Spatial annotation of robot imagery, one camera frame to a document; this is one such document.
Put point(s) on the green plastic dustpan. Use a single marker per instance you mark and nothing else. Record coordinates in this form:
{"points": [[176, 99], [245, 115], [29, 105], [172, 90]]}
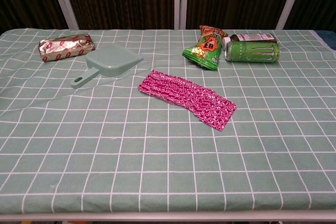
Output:
{"points": [[113, 61]]}

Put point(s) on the green Monster drink can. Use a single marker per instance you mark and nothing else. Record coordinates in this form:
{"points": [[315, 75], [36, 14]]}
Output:
{"points": [[252, 51]]}

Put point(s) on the blue cloth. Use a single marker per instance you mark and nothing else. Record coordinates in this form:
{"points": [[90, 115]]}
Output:
{"points": [[326, 39]]}

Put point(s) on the dark bottle with white cap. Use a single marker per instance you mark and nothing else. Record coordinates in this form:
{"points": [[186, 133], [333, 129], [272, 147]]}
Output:
{"points": [[252, 37]]}

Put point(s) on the gold foil snack package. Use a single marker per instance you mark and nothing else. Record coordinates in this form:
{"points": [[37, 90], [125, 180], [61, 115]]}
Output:
{"points": [[65, 47]]}

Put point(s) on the white slanted metal frame post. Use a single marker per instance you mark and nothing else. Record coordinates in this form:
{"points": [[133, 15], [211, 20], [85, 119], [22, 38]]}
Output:
{"points": [[64, 1], [290, 1]]}

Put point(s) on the pink patterned playing card spread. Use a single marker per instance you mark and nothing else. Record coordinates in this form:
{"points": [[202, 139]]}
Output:
{"points": [[183, 94]]}

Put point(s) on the green orange chip bag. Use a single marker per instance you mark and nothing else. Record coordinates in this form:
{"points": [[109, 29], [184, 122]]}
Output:
{"points": [[206, 52]]}

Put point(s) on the green checkered tablecloth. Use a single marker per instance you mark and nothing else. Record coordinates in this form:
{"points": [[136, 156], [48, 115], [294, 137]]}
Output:
{"points": [[131, 155]]}

